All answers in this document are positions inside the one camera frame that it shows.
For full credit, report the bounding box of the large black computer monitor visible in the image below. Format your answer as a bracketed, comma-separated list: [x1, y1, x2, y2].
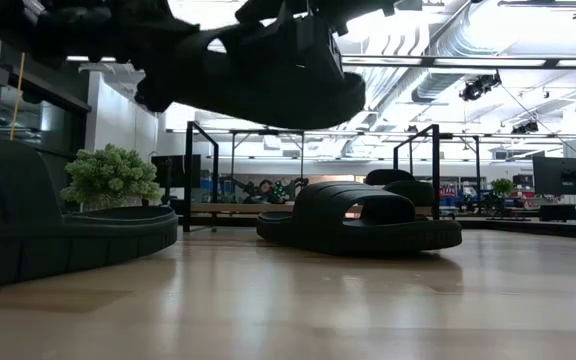
[532, 156, 576, 197]

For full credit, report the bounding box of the silver ventilation duct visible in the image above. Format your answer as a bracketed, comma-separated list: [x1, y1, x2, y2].
[410, 0, 519, 104]

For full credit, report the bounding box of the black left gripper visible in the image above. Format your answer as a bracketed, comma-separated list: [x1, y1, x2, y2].
[47, 0, 202, 69]

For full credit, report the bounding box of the wooden shelf with black frame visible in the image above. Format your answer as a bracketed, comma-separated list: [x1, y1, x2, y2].
[182, 120, 482, 234]

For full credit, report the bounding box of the black aluminium table frame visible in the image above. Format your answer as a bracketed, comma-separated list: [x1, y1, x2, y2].
[437, 202, 576, 241]

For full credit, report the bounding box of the small background potted plant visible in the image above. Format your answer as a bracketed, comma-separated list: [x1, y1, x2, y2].
[490, 177, 517, 197]

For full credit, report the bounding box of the black rubber slide sandal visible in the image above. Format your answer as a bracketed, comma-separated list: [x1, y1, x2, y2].
[364, 168, 437, 207]
[0, 138, 179, 294]
[256, 180, 463, 259]
[134, 22, 368, 131]

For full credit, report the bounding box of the person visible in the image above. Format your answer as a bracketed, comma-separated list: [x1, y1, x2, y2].
[255, 178, 277, 204]

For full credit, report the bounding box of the green artificial plant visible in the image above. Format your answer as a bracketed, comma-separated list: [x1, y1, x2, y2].
[60, 143, 163, 209]

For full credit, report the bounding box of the small black computer monitor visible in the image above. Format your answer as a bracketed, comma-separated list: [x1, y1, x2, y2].
[150, 154, 203, 189]

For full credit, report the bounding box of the black ceiling spotlight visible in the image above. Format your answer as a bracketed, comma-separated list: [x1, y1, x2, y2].
[458, 72, 502, 103]
[511, 119, 540, 135]

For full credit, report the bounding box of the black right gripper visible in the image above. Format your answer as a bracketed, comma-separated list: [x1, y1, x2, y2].
[235, 0, 399, 80]

